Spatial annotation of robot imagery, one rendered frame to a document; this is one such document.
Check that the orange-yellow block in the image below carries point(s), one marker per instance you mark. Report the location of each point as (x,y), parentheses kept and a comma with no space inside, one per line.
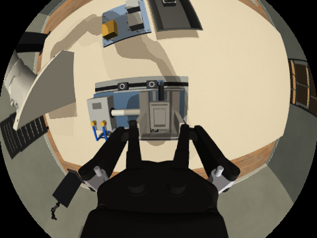
(109,29)

